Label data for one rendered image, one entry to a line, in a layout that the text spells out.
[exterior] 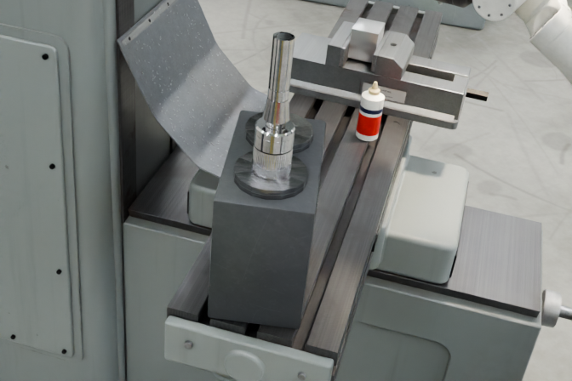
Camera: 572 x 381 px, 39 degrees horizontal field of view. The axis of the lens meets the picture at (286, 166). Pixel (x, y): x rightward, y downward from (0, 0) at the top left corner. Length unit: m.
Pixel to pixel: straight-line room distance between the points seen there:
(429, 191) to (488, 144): 1.84
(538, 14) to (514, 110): 2.38
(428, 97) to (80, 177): 0.65
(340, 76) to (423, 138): 1.79
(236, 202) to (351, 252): 0.30
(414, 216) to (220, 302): 0.54
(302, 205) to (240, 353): 0.22
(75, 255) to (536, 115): 2.51
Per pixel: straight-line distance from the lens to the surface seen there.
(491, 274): 1.54
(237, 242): 0.97
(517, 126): 3.56
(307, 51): 1.59
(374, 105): 1.41
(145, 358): 1.80
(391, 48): 1.55
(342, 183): 1.33
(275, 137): 0.92
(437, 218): 1.48
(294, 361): 1.04
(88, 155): 1.46
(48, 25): 1.38
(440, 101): 1.53
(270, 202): 0.94
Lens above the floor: 1.64
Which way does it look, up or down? 33 degrees down
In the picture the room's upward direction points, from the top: 6 degrees clockwise
